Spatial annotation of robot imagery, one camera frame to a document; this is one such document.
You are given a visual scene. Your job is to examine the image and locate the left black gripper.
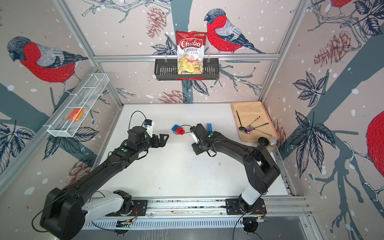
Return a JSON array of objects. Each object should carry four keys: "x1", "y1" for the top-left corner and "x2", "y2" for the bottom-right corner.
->
[{"x1": 137, "y1": 132, "x2": 170, "y2": 154}]

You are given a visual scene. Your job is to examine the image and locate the light blue long lego brick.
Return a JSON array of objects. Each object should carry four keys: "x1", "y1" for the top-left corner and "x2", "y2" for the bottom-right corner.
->
[{"x1": 207, "y1": 123, "x2": 213, "y2": 133}]

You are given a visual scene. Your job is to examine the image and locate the red lego brick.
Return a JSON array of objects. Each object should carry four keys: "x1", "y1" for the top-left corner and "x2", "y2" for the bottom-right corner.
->
[{"x1": 175, "y1": 127, "x2": 185, "y2": 135}]

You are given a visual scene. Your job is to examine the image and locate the blue small lego brick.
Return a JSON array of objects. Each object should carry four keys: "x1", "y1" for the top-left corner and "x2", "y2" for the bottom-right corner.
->
[{"x1": 172, "y1": 125, "x2": 179, "y2": 132}]

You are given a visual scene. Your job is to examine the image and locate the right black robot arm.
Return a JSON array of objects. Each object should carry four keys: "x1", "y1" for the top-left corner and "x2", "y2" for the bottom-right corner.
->
[{"x1": 190, "y1": 124, "x2": 281, "y2": 213}]

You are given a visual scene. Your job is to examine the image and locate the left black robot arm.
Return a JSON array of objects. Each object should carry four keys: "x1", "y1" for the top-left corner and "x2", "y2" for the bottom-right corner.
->
[{"x1": 40, "y1": 126, "x2": 169, "y2": 240}]

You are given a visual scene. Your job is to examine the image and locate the black spoon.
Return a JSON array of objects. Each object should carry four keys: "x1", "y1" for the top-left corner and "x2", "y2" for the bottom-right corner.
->
[{"x1": 236, "y1": 111, "x2": 247, "y2": 133}]

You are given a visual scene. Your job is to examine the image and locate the purple spoon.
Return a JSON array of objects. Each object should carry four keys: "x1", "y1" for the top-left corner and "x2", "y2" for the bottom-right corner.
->
[{"x1": 245, "y1": 123, "x2": 269, "y2": 134}]

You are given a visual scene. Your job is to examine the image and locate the yellow cloth mat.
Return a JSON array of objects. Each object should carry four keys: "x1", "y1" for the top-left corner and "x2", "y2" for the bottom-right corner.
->
[{"x1": 231, "y1": 102, "x2": 280, "y2": 143}]

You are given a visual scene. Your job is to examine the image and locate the black lid shaker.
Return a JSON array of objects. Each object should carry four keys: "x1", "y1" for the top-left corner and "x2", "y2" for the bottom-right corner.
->
[{"x1": 258, "y1": 137, "x2": 270, "y2": 147}]

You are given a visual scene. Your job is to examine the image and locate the silver lid shaker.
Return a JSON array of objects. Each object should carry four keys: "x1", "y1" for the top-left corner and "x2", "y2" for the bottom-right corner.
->
[{"x1": 267, "y1": 138, "x2": 278, "y2": 153}]

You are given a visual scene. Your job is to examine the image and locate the orange block in basket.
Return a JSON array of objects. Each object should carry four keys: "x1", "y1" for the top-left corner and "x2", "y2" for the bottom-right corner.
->
[{"x1": 68, "y1": 108, "x2": 85, "y2": 121}]

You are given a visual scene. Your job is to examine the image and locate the chuba cassava chips bag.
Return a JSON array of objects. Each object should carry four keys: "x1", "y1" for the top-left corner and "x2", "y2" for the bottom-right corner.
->
[{"x1": 176, "y1": 31, "x2": 207, "y2": 75}]

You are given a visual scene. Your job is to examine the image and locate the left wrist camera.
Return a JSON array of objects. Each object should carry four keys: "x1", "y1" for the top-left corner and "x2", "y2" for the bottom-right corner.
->
[{"x1": 144, "y1": 119, "x2": 155, "y2": 138}]

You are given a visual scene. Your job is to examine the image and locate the spoon with patterned handle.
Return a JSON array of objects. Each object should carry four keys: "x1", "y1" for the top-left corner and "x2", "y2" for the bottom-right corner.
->
[{"x1": 248, "y1": 116, "x2": 261, "y2": 128}]

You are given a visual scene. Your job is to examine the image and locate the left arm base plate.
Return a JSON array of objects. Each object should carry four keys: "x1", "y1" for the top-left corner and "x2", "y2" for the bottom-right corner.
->
[{"x1": 106, "y1": 200, "x2": 148, "y2": 218}]

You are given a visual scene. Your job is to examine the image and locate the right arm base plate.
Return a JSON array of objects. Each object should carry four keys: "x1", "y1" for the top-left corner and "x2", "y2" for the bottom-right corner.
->
[{"x1": 225, "y1": 198, "x2": 267, "y2": 215}]

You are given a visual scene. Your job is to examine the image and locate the white wire basket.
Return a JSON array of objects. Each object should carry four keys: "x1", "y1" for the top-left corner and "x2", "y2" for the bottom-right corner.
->
[{"x1": 47, "y1": 73, "x2": 110, "y2": 138}]

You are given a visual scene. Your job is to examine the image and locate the black wall basket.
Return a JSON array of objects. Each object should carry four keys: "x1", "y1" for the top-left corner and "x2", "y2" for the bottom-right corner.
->
[{"x1": 155, "y1": 58, "x2": 220, "y2": 81}]

